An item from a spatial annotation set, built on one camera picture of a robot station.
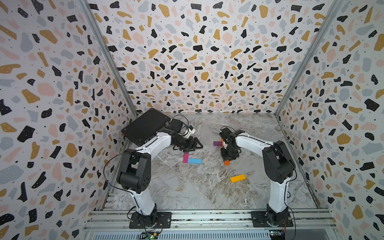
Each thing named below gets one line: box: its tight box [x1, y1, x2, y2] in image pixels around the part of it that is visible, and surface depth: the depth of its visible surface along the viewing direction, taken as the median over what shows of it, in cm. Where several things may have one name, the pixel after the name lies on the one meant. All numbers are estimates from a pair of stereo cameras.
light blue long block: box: [188, 158, 202, 164], surface depth 97 cm
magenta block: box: [183, 153, 189, 163], surface depth 99 cm
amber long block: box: [230, 174, 246, 183], surface depth 90 cm
